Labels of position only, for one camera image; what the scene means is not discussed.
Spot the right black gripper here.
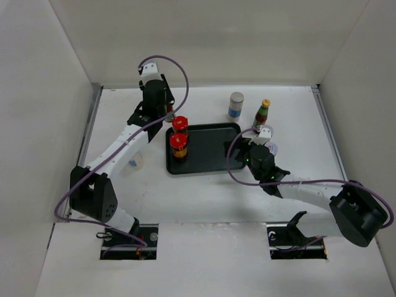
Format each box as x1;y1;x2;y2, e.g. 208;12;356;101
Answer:
224;136;266;181

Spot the red-lid chili jar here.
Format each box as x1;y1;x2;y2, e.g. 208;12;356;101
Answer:
172;116;189;137
169;133;188;161

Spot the red-lid chili jar front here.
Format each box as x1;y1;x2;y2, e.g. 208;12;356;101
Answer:
169;133;188;161

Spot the yellow-cap sauce bottle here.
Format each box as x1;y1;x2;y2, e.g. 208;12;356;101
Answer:
252;99;271;128
165;105;175;123

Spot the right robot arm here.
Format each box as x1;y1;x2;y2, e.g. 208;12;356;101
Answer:
224;137;391;248

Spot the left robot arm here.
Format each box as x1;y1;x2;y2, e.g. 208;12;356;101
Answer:
69;73;174;247

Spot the black plastic tray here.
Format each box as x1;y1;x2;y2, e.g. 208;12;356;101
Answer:
165;123;241;175

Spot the small white sauce cup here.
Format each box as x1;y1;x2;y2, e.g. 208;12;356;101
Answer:
265;142;278;156

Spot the blue-label pepper jar right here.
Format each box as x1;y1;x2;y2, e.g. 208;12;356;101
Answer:
228;92;244;123

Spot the blue-label pepper jar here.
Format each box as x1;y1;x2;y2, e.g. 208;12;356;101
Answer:
128;152;145;170
228;92;244;123

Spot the blue-label pepper jar left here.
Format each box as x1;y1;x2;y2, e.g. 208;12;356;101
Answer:
128;152;145;170

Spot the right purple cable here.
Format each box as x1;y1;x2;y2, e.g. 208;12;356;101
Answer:
225;129;395;230

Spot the purple cable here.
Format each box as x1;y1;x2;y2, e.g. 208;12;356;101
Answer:
54;55;190;257
225;129;395;230

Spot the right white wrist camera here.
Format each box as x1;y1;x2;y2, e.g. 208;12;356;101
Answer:
249;125;273;145

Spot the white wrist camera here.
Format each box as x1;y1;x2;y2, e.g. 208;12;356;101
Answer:
249;125;273;145
138;60;162;85

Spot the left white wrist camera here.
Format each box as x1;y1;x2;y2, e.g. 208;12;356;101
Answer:
138;60;162;85

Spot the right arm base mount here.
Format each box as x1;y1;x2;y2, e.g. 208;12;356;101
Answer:
266;211;327;260

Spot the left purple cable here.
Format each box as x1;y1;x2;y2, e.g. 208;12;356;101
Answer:
54;55;190;257

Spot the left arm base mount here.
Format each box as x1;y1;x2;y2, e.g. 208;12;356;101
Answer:
96;224;159;260

